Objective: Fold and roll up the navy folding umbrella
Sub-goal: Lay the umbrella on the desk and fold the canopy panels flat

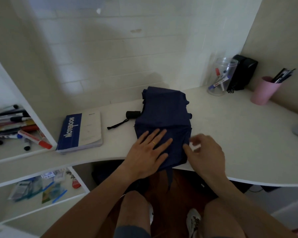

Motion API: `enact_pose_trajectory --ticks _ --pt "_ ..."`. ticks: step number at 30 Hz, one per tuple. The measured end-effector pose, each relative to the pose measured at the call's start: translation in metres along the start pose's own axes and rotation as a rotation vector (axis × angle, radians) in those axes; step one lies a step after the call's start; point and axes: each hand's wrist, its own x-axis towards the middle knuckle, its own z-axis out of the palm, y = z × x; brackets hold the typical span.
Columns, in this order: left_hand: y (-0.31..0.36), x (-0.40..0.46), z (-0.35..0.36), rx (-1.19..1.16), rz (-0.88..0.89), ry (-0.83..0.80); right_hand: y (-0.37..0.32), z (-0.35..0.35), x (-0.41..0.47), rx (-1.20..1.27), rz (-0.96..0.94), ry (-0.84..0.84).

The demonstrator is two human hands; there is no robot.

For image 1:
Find pile of clear plastic packets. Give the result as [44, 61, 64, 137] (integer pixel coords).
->
[8, 170, 68, 204]

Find person's leg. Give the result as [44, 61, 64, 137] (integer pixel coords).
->
[115, 190, 152, 238]
[202, 196, 246, 238]

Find navy blue fabric bag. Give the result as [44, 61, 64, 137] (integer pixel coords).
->
[134, 86, 193, 192]

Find person's right forearm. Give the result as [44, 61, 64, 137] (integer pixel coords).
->
[206, 172, 298, 238]

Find small black pouch with strap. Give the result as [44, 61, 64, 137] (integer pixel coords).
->
[107, 111, 141, 130]

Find white shelf unit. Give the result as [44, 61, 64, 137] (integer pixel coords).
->
[0, 48, 90, 238]

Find grey blue shorts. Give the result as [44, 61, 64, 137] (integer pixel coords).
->
[114, 225, 150, 238]

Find person's right hand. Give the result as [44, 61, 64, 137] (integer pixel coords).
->
[182, 133, 227, 181]

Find pink plastic cup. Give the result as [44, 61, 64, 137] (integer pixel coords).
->
[250, 76, 281, 106]

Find person's left forearm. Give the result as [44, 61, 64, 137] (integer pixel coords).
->
[41, 166, 143, 238]

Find black cable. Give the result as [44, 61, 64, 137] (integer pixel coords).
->
[247, 184, 265, 193]

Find blue and white notebook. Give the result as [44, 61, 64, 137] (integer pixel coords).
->
[56, 111, 103, 154]

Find pile of coloured markers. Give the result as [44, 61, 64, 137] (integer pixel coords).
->
[0, 104, 53, 153]

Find bunch of black pens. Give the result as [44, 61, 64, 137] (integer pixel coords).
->
[271, 68, 296, 84]

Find blue capped marker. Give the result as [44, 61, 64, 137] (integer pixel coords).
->
[209, 76, 231, 90]

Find person's right leg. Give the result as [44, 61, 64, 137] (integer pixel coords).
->
[202, 196, 246, 238]

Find clear plastic jar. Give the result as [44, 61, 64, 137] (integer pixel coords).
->
[207, 58, 239, 97]

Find person's left leg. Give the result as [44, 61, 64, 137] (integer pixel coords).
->
[115, 190, 152, 238]

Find person's left hand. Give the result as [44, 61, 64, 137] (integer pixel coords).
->
[121, 129, 174, 181]

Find black speaker box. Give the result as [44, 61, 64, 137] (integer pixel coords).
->
[227, 55, 259, 91]

